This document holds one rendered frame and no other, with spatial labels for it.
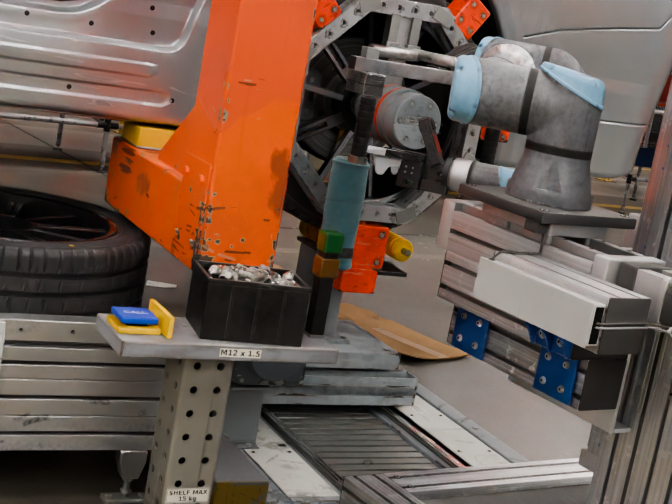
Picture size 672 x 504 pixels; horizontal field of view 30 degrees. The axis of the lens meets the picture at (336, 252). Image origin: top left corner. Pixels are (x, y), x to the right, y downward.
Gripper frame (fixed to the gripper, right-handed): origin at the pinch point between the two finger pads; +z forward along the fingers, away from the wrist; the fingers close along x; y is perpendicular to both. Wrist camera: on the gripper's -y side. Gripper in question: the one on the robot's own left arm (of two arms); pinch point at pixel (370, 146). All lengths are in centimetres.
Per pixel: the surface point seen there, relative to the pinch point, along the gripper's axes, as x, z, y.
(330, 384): 22, 5, 62
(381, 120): 4.6, 0.0, -6.3
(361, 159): -11.4, -2.0, 2.7
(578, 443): 78, -54, 73
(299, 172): 2.5, 16.8, 9.5
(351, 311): 150, 41, 65
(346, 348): 30, 5, 53
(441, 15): 20.6, -4.8, -33.6
